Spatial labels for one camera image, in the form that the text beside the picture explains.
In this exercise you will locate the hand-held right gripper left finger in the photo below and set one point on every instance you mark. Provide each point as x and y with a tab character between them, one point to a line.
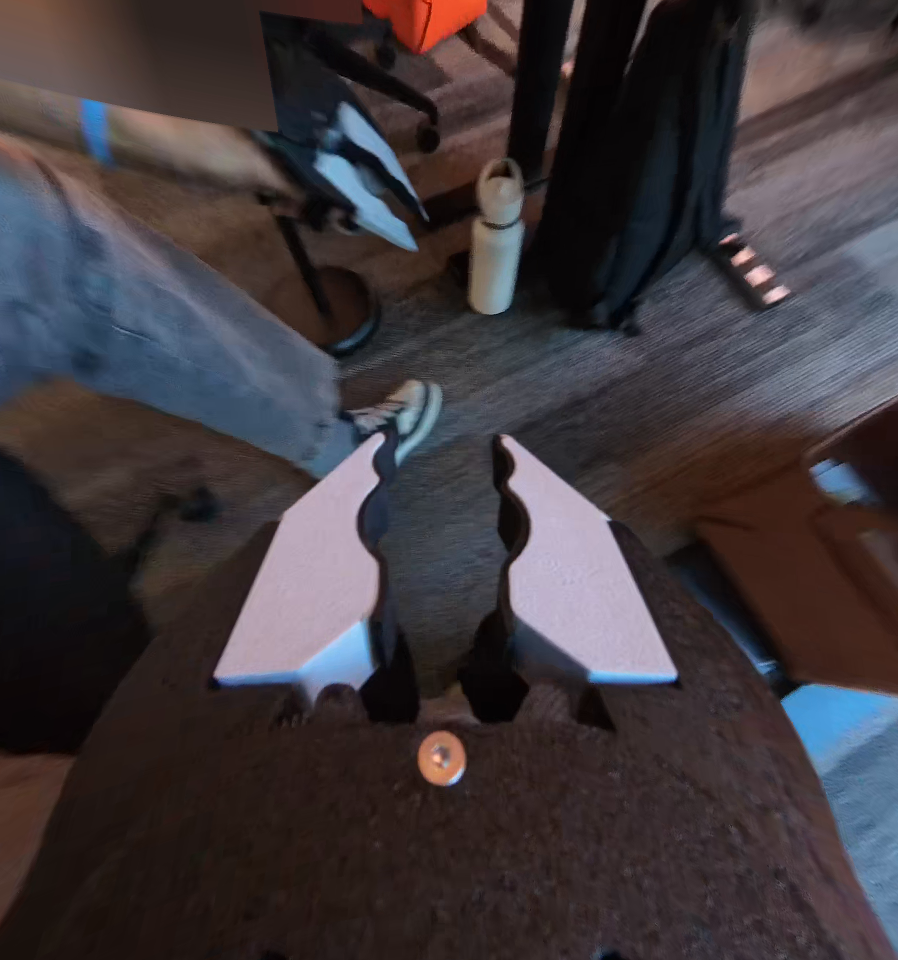
306	577

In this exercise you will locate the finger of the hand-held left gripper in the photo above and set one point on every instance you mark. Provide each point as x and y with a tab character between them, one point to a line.
366	202
381	154

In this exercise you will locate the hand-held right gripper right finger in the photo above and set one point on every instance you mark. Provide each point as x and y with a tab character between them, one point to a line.
576	577

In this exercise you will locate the person's left forearm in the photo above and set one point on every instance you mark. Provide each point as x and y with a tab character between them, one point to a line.
178	142

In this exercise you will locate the black round table base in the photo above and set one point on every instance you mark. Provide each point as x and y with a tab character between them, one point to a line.
347	307

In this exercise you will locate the cream water bottle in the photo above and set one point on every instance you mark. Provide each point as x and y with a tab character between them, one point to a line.
496	255

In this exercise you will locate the orange fabric object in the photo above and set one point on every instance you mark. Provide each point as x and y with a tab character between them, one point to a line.
422	19

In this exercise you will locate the person's white and black shoe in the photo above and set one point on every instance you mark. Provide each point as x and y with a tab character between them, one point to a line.
404	412

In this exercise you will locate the blue wristband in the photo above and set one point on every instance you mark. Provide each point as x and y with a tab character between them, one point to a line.
96	132

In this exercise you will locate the brown cardboard box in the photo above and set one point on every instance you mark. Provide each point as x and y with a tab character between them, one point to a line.
816	570

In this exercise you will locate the person's grey trousers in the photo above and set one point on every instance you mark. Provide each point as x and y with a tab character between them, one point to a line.
141	300

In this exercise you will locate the black fabric bag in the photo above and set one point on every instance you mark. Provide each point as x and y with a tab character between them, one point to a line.
644	150

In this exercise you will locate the black upright post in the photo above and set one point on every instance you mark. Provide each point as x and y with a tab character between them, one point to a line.
535	82

